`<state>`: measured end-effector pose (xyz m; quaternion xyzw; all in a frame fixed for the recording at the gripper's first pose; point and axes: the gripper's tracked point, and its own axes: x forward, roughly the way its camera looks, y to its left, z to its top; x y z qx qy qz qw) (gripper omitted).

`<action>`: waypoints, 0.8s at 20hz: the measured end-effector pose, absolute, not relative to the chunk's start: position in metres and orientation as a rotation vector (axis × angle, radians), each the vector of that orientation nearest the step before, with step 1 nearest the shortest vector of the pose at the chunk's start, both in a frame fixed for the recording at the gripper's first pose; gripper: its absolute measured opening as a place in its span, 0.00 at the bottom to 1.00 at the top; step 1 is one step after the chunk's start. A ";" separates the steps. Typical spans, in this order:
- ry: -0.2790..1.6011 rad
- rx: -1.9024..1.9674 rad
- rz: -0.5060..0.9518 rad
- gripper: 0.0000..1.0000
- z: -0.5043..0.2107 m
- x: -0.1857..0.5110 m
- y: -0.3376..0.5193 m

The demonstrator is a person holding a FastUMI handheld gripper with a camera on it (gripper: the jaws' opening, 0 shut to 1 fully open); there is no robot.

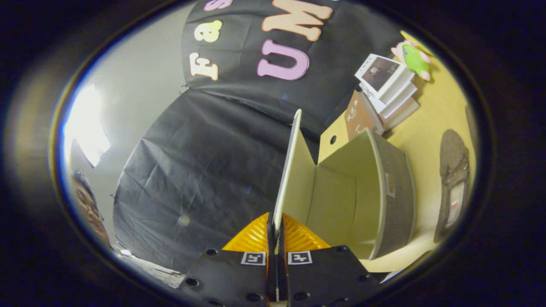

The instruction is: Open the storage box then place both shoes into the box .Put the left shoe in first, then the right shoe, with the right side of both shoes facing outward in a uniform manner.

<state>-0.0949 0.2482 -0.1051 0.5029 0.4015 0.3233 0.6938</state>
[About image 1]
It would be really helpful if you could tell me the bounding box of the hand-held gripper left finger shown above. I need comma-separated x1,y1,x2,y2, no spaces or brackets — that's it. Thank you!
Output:
176,212,277,307

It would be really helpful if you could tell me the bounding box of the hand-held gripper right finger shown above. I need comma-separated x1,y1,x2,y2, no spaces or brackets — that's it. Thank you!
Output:
277,213,380,307

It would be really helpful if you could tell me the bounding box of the grey fabric storage box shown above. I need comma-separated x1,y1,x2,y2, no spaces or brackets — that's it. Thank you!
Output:
272,109,418,261

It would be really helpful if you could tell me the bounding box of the black backdrop cloth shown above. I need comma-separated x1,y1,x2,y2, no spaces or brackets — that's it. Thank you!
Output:
113,0,406,273

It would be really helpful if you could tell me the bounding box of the person's head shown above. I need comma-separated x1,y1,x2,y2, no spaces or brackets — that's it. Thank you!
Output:
68,170,112,248

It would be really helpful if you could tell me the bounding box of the brown cover book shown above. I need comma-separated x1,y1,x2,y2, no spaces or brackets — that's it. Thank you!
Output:
345,90,384,141

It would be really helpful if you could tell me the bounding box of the white paperback book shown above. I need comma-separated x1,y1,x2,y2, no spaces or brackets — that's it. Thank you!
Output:
363,83,418,118
375,98,421,130

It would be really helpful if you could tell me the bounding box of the white book with portrait cover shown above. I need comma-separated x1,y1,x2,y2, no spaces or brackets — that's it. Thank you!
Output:
355,53,414,105

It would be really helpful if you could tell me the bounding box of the ceiling light panel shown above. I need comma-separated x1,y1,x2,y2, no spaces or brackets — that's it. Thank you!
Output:
64,83,111,167

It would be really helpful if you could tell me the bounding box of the green and pink plush toy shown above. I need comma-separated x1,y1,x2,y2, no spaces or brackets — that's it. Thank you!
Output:
392,41,432,81

